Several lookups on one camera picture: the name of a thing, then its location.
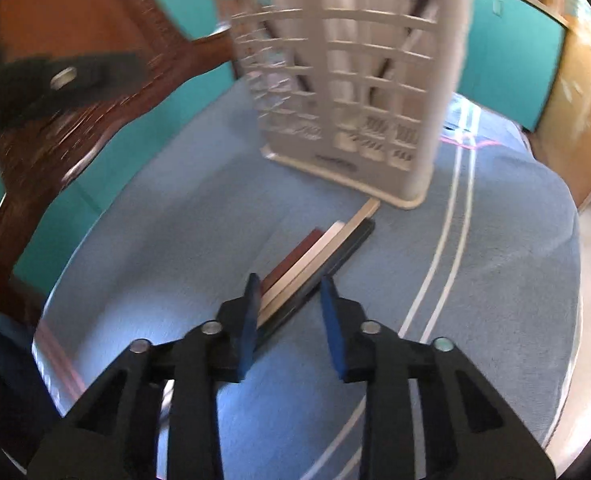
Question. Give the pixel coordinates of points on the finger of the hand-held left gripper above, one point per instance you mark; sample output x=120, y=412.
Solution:
x=90, y=72

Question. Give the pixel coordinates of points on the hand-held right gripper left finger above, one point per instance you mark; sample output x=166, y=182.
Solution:
x=250, y=320

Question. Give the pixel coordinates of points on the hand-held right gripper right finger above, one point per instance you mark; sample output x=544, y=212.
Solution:
x=333, y=325

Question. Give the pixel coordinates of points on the white chopstick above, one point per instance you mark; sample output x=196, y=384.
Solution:
x=311, y=259

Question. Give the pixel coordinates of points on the dark red chopstick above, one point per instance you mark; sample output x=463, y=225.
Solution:
x=295, y=257

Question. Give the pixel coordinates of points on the beige chopstick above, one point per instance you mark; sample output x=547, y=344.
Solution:
x=370, y=206

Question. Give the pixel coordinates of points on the beige plastic chopstick basket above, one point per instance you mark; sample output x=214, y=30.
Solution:
x=445, y=110

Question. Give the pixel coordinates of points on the carved wooden chair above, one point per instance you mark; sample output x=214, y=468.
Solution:
x=35, y=160

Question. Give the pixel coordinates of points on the blue striped towel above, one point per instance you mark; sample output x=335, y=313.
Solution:
x=175, y=235

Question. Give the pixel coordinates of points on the wooden framed glass door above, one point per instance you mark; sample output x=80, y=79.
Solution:
x=585, y=110

